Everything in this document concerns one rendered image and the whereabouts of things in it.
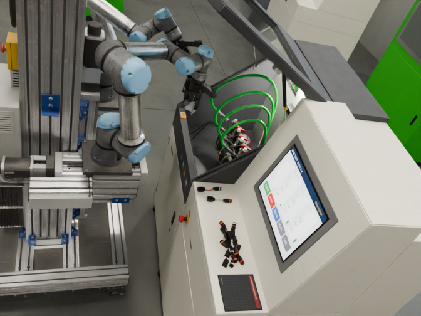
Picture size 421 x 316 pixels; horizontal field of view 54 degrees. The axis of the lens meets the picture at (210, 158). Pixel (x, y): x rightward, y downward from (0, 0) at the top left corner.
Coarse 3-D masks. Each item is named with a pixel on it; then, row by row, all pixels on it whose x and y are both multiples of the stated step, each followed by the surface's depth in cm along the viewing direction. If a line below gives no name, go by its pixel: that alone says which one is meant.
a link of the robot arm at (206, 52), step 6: (198, 48) 181; (204, 48) 181; (210, 48) 183; (204, 54) 180; (210, 54) 181; (204, 60) 180; (210, 60) 183; (204, 66) 182; (198, 72) 186; (204, 72) 186
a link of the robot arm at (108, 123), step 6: (108, 114) 182; (114, 114) 183; (102, 120) 177; (108, 120) 178; (114, 120) 179; (102, 126) 177; (108, 126) 176; (114, 126) 176; (96, 132) 183; (102, 132) 179; (108, 132) 177; (114, 132) 177; (96, 138) 184; (102, 138) 181; (108, 138) 178; (102, 144) 183; (108, 144) 181
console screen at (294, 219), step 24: (288, 144) 179; (288, 168) 175; (312, 168) 161; (264, 192) 185; (288, 192) 170; (312, 192) 158; (264, 216) 181; (288, 216) 166; (312, 216) 154; (336, 216) 144; (288, 240) 163; (312, 240) 151; (288, 264) 159
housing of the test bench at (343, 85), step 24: (312, 48) 236; (336, 48) 246; (336, 72) 220; (336, 96) 200; (360, 96) 207; (360, 120) 194; (384, 120) 198; (384, 144) 184; (408, 168) 175; (408, 192) 162; (408, 264) 153; (384, 288) 164; (408, 288) 168; (360, 312) 177; (384, 312) 181
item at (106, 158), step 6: (96, 144) 186; (96, 150) 187; (102, 150) 185; (108, 150) 185; (114, 150) 186; (96, 156) 188; (102, 156) 186; (108, 156) 187; (114, 156) 188; (120, 156) 192; (96, 162) 188; (102, 162) 187; (108, 162) 188; (114, 162) 189; (120, 162) 193
